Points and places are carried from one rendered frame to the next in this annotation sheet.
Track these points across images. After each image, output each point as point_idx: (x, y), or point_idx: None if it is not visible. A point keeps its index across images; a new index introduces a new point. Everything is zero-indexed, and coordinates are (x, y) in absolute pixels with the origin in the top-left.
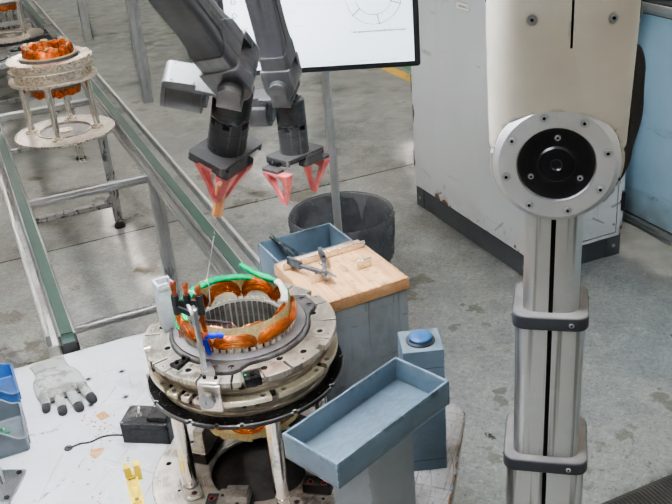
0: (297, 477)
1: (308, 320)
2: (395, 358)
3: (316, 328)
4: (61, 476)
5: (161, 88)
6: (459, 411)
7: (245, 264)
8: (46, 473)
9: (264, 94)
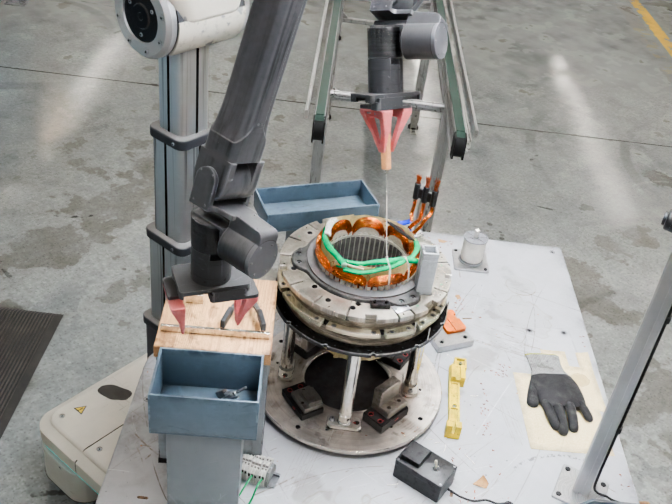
0: (321, 368)
1: (312, 239)
2: (268, 214)
3: (310, 235)
4: (517, 472)
5: (446, 33)
6: (151, 358)
7: (341, 259)
8: (531, 483)
9: (244, 211)
